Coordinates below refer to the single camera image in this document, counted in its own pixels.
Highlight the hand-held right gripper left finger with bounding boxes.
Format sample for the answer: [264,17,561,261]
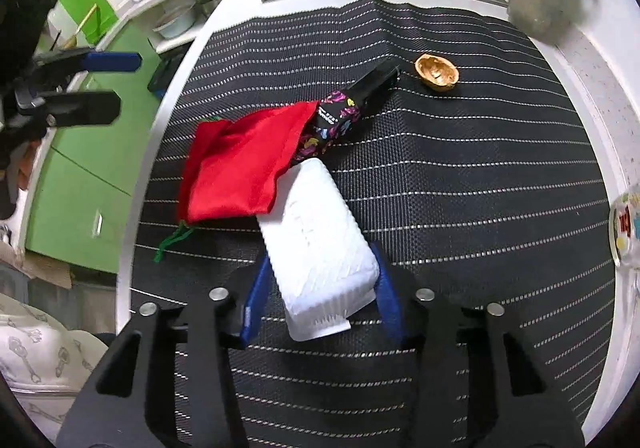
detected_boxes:
[55,253,275,448]

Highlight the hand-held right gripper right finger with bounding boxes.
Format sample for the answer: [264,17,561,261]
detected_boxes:
[372,243,586,448]

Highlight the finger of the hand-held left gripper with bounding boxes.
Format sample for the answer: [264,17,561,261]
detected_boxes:
[32,48,143,75]
[45,90,122,129]

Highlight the white plastic box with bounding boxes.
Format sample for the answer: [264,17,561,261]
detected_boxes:
[257,158,379,343]

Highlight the green cabinet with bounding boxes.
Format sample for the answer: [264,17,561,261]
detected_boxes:
[25,0,196,274]

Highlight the pale bowl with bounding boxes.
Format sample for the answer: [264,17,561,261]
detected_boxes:
[152,5,196,40]

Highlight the black striped mat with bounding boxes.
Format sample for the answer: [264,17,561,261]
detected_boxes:
[127,0,617,448]

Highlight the cardboard sheet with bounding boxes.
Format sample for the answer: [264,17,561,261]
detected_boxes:
[0,238,73,289]

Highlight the black patterned packet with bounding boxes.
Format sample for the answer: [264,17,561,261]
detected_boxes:
[292,59,401,164]

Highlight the white printed cloth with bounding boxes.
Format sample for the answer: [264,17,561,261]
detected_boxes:
[0,293,108,429]

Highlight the walnut shell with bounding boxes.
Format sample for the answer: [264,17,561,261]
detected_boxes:
[414,54,461,91]

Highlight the printed glass mug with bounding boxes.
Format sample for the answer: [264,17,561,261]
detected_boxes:
[612,193,640,271]

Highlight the red drawstring pouch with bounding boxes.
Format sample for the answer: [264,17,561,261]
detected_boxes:
[152,100,321,263]

